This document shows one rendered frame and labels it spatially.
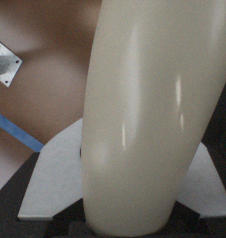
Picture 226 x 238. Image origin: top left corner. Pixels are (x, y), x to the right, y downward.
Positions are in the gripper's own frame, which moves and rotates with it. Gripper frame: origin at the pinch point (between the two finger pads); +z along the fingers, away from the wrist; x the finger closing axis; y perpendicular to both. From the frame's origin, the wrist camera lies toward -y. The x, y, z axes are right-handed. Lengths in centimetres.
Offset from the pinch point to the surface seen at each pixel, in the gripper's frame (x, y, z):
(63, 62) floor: -29, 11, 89
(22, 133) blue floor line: -65, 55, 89
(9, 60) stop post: -62, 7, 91
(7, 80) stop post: -66, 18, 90
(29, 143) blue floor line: -62, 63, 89
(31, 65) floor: -49, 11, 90
